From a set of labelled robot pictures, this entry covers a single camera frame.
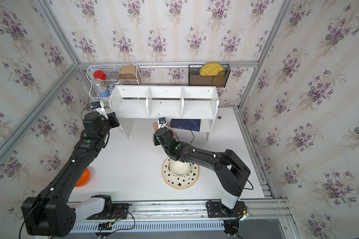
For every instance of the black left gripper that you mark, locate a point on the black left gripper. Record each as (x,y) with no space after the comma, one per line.
(112,117)

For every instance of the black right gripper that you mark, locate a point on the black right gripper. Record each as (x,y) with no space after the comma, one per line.
(170,131)

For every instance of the white wooden bookshelf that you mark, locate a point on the white wooden bookshelf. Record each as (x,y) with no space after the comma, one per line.
(131,102)

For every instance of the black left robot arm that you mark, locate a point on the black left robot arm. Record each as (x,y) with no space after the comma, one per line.
(48,214)

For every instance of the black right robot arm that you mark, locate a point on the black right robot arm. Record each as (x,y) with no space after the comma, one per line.
(231,171)

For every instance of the cream ceramic bowl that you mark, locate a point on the cream ceramic bowl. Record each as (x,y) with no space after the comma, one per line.
(179,169)

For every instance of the dark blue book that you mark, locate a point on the dark blue book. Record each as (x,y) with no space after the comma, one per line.
(186,124)

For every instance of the clear plastic bottle blue label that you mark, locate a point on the clear plastic bottle blue label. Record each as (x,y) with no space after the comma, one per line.
(101,88)

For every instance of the star patterned plate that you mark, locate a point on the star patterned plate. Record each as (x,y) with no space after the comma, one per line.
(179,183)

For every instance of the red lidded jar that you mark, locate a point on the red lidded jar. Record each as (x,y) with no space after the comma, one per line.
(99,75)

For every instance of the brown paper box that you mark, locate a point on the brown paper box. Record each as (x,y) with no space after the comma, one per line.
(128,72)

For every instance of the orange plastic bowl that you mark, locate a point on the orange plastic bowl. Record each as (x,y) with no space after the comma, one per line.
(84,178)

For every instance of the brown card in mesh basket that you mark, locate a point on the brown card in mesh basket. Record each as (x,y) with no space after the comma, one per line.
(197,80)

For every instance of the round cork coaster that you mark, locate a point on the round cork coaster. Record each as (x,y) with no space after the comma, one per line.
(218,81)

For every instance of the black mesh basket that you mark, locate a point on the black mesh basket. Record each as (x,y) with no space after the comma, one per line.
(194,70)

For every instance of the yellow woven fan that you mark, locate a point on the yellow woven fan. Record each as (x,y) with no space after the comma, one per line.
(212,69)

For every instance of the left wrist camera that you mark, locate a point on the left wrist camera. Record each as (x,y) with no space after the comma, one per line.
(99,107)

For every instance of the white wire basket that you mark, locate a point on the white wire basket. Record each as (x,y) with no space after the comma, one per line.
(111,81)

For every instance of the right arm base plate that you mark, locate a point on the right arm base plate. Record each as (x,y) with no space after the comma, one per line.
(215,209)

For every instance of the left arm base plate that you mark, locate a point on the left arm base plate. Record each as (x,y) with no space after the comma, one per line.
(118,211)

